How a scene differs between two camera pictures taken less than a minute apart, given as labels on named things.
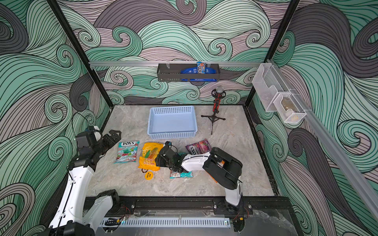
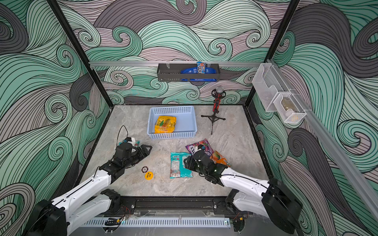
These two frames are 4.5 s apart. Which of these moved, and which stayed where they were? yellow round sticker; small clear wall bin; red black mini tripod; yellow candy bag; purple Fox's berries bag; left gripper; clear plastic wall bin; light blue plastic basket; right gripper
Moved: right gripper; yellow candy bag; left gripper
Stayed: purple Fox's berries bag; light blue plastic basket; yellow round sticker; red black mini tripod; clear plastic wall bin; small clear wall bin
